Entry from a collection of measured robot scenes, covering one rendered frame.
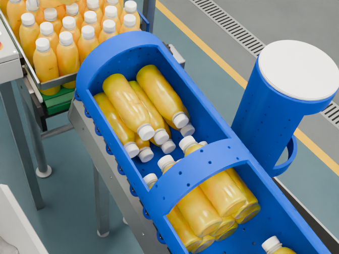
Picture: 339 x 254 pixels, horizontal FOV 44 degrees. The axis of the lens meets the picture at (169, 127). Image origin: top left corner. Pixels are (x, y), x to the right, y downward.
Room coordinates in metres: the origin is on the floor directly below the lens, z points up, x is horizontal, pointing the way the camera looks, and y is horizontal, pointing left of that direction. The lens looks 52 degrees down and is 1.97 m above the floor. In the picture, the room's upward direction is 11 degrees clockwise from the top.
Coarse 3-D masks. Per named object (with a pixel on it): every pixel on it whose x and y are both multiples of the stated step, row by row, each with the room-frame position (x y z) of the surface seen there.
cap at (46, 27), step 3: (42, 24) 0.97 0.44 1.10; (45, 24) 0.97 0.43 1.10; (48, 24) 0.98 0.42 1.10; (51, 24) 0.98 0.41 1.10; (42, 27) 0.96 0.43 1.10; (45, 27) 0.96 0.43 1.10; (48, 27) 0.96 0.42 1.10; (51, 27) 0.97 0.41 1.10; (42, 30) 0.95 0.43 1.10; (45, 30) 0.95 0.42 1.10; (48, 30) 0.95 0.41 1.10; (51, 30) 0.96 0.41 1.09; (45, 33) 0.95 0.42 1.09; (48, 33) 0.95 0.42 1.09
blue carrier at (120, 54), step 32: (128, 32) 0.86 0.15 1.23; (96, 64) 0.76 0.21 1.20; (128, 64) 0.86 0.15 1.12; (160, 64) 0.93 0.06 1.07; (192, 96) 0.80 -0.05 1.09; (224, 128) 0.61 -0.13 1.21; (128, 160) 0.53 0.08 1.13; (192, 160) 0.50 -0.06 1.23; (224, 160) 0.51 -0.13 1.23; (256, 160) 0.56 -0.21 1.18; (160, 192) 0.44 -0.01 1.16; (256, 192) 0.55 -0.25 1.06; (160, 224) 0.40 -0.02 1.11; (256, 224) 0.49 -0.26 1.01; (288, 224) 0.47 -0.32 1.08
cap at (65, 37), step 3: (60, 33) 0.95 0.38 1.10; (63, 33) 0.95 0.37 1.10; (66, 33) 0.95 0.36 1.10; (69, 33) 0.95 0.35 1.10; (60, 36) 0.93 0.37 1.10; (63, 36) 0.94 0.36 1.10; (66, 36) 0.94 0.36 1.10; (69, 36) 0.94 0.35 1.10; (60, 39) 0.93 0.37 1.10; (63, 39) 0.92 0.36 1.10; (66, 39) 0.93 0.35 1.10; (69, 39) 0.93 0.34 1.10; (63, 42) 0.92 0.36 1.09; (66, 42) 0.92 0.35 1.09; (69, 42) 0.93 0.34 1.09
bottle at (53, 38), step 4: (40, 32) 0.96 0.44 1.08; (52, 32) 0.97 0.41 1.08; (40, 36) 0.95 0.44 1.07; (44, 36) 0.95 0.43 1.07; (48, 36) 0.95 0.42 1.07; (52, 36) 0.96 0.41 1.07; (56, 36) 0.97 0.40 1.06; (52, 40) 0.95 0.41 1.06; (56, 40) 0.96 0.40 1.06; (52, 44) 0.95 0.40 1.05; (56, 44) 0.96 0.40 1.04; (52, 48) 0.94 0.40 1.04
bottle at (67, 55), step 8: (72, 40) 0.95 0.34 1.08; (56, 48) 0.93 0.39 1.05; (64, 48) 0.92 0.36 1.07; (72, 48) 0.93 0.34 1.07; (56, 56) 0.92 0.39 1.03; (64, 56) 0.91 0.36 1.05; (72, 56) 0.92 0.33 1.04; (64, 64) 0.91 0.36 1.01; (72, 64) 0.91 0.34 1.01; (64, 72) 0.91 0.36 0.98; (72, 72) 0.91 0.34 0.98; (72, 88) 0.91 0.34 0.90
